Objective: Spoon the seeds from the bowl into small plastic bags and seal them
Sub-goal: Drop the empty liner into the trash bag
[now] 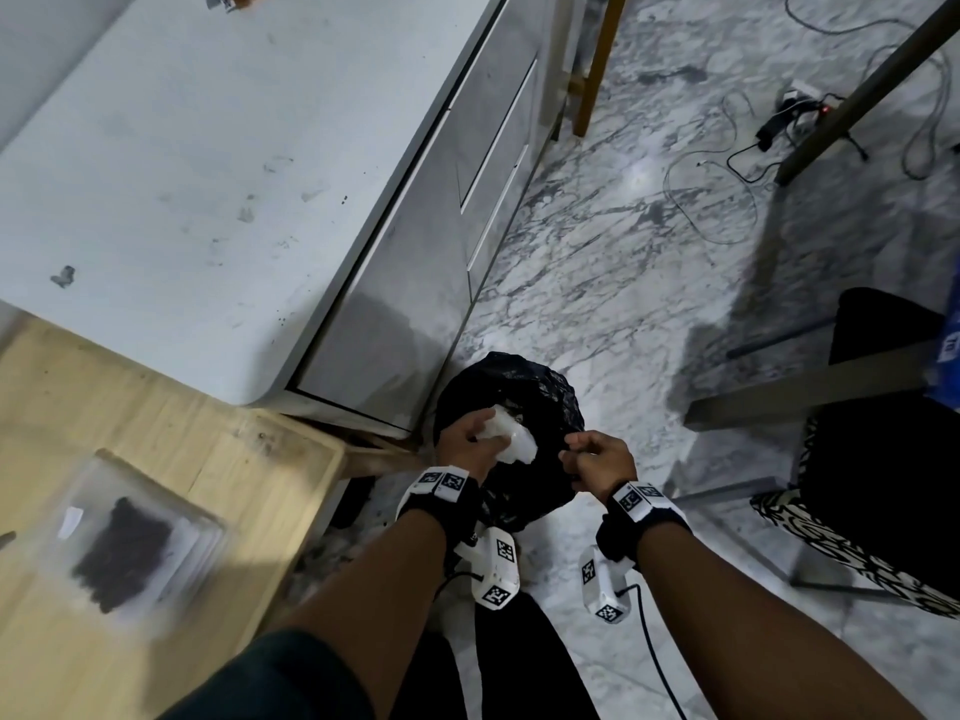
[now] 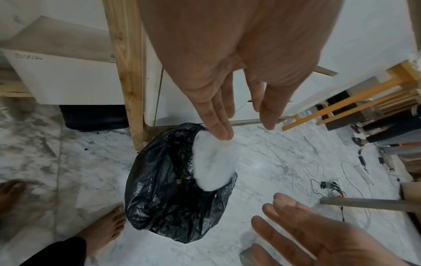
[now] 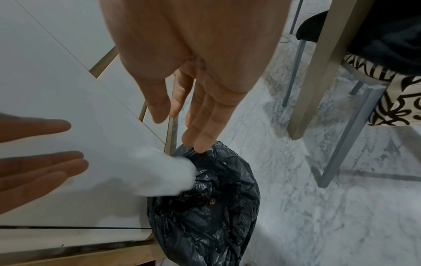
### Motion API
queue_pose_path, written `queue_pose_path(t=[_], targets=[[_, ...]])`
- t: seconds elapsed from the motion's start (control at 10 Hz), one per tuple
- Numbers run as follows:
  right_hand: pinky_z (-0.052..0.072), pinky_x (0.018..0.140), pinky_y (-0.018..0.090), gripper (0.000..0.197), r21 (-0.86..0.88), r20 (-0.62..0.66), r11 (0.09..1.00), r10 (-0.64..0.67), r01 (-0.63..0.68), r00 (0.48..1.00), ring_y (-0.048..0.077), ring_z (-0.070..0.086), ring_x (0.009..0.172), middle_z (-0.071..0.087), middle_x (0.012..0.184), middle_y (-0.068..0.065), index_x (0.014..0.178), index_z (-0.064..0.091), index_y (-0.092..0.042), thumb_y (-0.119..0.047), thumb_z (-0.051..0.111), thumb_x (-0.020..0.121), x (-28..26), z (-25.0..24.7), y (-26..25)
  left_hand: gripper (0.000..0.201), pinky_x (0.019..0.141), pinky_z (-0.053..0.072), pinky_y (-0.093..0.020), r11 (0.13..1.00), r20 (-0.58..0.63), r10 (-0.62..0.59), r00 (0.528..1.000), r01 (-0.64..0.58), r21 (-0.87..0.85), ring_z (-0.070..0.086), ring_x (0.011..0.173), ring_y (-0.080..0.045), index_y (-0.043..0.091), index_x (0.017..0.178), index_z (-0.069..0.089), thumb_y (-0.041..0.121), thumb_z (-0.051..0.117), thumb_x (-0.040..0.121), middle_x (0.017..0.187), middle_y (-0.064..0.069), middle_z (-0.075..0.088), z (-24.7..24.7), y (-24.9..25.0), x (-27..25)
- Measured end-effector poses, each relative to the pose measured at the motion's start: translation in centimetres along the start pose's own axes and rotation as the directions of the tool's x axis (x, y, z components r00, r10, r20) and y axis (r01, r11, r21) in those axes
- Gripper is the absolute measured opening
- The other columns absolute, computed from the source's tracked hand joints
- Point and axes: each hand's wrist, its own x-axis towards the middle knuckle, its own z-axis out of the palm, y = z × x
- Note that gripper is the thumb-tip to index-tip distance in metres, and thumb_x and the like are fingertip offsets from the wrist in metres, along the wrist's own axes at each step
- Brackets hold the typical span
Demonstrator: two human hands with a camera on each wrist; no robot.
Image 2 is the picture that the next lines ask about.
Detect wooden slat rack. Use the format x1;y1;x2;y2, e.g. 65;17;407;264
282;60;421;132

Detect white power strip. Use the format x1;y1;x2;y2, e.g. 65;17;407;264
321;179;344;198

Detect black crumpled plastic sack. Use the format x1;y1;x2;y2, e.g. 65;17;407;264
124;122;239;244

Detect person's bare foot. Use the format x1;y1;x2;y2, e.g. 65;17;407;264
77;205;128;258
0;179;27;216

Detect dark brown cabinet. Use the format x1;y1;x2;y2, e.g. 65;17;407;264
324;89;374;131

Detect person's left hand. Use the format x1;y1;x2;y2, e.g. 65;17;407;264
136;0;344;141

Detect wooden table leg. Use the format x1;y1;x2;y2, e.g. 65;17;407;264
102;0;147;153

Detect translucent plastic bowl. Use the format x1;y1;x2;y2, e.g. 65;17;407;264
191;129;238;192

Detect white floor cable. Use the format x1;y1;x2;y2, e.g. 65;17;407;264
342;156;376;188

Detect low black box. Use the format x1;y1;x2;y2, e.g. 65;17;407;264
58;103;130;132

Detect person's black trousers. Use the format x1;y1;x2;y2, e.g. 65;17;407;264
19;236;88;266

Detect person's right hand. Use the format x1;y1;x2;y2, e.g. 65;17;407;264
251;192;421;266

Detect grey metal bar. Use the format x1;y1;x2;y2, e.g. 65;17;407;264
319;196;421;214

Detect light wooden beam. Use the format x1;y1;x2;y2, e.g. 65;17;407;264
0;80;33;99

